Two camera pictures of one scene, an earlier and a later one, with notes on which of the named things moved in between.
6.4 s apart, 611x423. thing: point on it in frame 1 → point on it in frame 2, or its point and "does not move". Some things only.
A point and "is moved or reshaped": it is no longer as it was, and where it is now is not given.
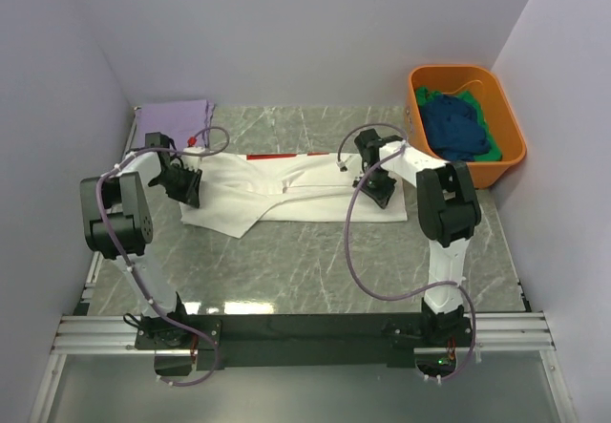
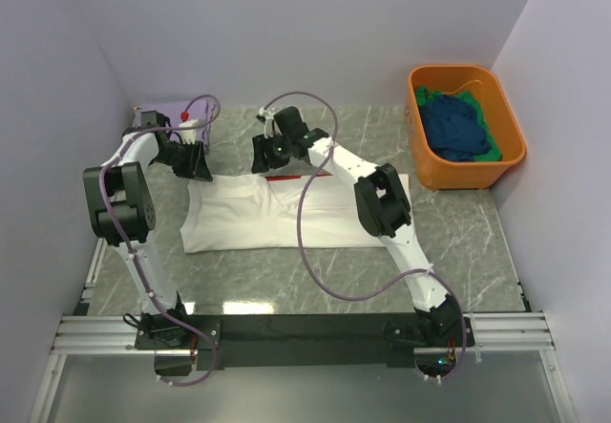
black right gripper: (384, 196) → (262, 147)
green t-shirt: (494, 153) does not move
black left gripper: (190, 194) → (197, 166)
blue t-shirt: (453, 129) does not move
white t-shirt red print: (242, 193) is moved or reshaped
